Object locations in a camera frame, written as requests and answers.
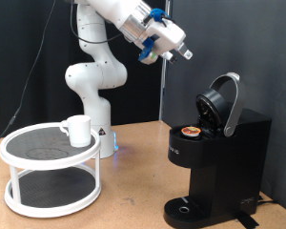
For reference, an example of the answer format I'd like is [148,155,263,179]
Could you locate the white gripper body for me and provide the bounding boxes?
[146,18,187,59]

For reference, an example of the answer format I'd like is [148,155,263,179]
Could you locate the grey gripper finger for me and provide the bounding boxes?
[163,51,177,65]
[178,42,194,61]

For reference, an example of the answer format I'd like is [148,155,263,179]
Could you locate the orange-lid coffee pod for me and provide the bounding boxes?
[180,125,203,138]

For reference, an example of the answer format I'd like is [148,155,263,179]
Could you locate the black Keurig coffee machine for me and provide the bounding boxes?
[163,72,273,229]

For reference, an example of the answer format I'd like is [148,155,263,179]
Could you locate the white plastic mug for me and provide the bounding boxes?
[59,114,92,149]

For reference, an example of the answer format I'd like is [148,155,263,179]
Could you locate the silver vertical pole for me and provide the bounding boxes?
[158,0,174,122]

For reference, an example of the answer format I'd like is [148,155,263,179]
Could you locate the white two-tier turntable stand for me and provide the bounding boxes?
[0,122,103,219]

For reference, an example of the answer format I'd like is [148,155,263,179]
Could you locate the black tape strip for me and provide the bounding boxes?
[233,210,260,229]

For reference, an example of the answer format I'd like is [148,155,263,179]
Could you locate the blue cable clip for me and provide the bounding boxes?
[149,8,168,24]

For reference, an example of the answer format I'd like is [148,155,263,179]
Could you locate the black power cord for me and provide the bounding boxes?
[256,194,275,205]

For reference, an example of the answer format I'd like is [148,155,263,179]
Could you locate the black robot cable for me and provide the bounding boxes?
[0,0,125,151]

